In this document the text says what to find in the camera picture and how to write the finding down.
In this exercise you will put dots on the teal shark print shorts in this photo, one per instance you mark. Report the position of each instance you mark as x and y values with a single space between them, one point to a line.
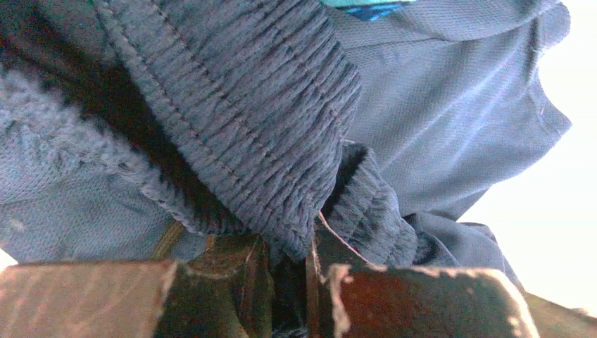
367 10

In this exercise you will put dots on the navy blue shorts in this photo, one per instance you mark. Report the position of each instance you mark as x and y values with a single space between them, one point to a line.
122 118

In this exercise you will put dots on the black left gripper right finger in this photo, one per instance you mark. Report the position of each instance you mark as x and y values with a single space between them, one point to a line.
348 296

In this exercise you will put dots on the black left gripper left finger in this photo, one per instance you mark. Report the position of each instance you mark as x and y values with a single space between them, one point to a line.
225 292

